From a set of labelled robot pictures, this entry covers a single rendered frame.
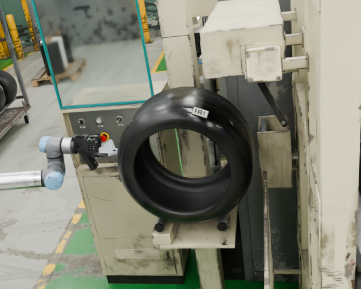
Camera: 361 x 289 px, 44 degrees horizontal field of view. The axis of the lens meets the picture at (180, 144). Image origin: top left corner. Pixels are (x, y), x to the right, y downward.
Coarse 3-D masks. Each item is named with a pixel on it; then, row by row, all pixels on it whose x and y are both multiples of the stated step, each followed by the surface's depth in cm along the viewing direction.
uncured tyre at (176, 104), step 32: (160, 96) 185; (192, 96) 179; (128, 128) 180; (160, 128) 174; (192, 128) 172; (224, 128) 172; (128, 160) 183; (128, 192) 193; (160, 192) 212; (192, 192) 215; (224, 192) 207
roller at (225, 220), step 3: (228, 213) 199; (222, 216) 195; (225, 216) 195; (228, 216) 197; (219, 219) 193; (222, 219) 193; (225, 219) 193; (219, 222) 191; (222, 222) 191; (225, 222) 191; (219, 225) 191; (222, 225) 191; (225, 225) 191; (219, 228) 192; (222, 228) 191; (225, 228) 191
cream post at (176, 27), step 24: (168, 0) 190; (168, 24) 194; (192, 24) 202; (168, 48) 199; (192, 48) 199; (168, 72) 204; (192, 72) 202; (192, 144) 218; (192, 168) 224; (216, 264) 248; (216, 288) 256
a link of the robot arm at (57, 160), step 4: (60, 156) 200; (48, 160) 199; (52, 160) 199; (56, 160) 199; (60, 160) 200; (48, 164) 199; (52, 164) 196; (56, 164) 196; (60, 164) 198; (64, 164) 203; (64, 168) 204; (64, 172) 204
